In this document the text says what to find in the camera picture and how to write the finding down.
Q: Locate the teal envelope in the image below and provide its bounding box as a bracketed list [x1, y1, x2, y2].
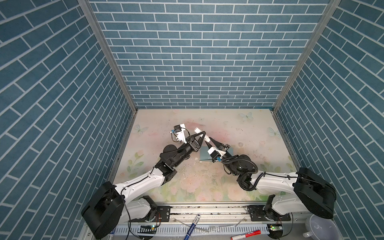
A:
[200, 147, 212, 162]

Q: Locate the white glue stick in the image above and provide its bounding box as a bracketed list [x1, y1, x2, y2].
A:
[194, 128, 209, 141]

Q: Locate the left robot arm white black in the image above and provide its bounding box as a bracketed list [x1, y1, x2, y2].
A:
[81, 131, 210, 240]

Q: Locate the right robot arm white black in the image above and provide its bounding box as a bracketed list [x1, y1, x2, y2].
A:
[205, 137, 337, 220]

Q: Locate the red marker pen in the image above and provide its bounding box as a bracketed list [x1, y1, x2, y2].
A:
[231, 230, 261, 240]

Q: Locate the blue marker pen centre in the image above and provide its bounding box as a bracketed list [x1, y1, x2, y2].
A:
[184, 215, 201, 240]

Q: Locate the white cup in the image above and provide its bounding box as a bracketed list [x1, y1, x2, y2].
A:
[303, 215, 340, 240]

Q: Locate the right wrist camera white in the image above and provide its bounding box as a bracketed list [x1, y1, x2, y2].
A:
[208, 147, 227, 161]

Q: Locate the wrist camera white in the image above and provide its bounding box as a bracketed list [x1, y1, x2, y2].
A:
[208, 147, 227, 161]
[170, 124, 187, 144]

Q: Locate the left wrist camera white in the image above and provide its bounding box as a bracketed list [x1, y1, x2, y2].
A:
[170, 124, 187, 144]

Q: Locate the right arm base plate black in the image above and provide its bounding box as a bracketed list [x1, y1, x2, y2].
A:
[247, 205, 292, 222]

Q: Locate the aluminium mounting rail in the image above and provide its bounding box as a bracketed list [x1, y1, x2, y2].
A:
[157, 202, 266, 224]

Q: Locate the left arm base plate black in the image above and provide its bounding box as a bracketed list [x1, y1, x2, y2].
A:
[131, 206, 171, 223]

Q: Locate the white slotted cable duct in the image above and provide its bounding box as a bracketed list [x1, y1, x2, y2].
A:
[114, 224, 269, 237]

